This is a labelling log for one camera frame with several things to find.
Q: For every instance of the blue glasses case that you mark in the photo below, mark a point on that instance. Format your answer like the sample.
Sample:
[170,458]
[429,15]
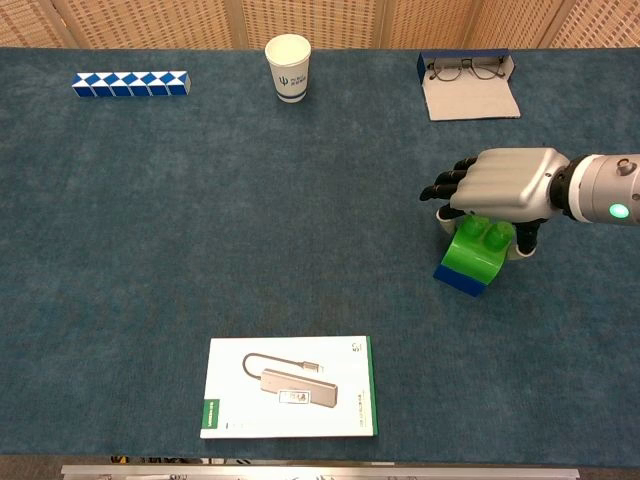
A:
[470,97]

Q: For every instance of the aluminium frame rail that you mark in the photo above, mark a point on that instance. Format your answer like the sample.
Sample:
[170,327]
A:
[320,472]

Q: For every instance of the white USB hub box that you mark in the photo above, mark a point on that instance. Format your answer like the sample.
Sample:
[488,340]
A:
[290,387]

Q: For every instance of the blue toy block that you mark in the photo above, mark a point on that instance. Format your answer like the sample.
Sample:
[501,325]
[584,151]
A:
[460,281]

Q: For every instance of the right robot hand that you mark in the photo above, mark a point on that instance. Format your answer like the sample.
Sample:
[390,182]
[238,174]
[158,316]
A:
[505,182]

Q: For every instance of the green toy block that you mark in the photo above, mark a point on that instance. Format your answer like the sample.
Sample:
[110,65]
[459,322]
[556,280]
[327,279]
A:
[472,255]

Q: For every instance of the white paper cup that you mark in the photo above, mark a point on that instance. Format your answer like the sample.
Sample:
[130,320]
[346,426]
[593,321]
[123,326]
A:
[289,70]

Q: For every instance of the teal felt table cloth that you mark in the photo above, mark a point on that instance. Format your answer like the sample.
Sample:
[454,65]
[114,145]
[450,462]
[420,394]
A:
[320,200]

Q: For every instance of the black rimmed eyeglasses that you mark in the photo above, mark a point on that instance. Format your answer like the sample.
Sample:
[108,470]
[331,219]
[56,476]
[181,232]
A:
[466,69]

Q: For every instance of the blue white snake puzzle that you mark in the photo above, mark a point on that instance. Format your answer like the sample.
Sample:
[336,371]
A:
[131,84]

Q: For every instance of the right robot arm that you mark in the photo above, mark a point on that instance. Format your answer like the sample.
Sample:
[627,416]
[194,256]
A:
[600,189]

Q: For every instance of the woven rattan folding screen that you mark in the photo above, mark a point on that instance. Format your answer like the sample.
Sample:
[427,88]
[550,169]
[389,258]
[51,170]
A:
[320,22]

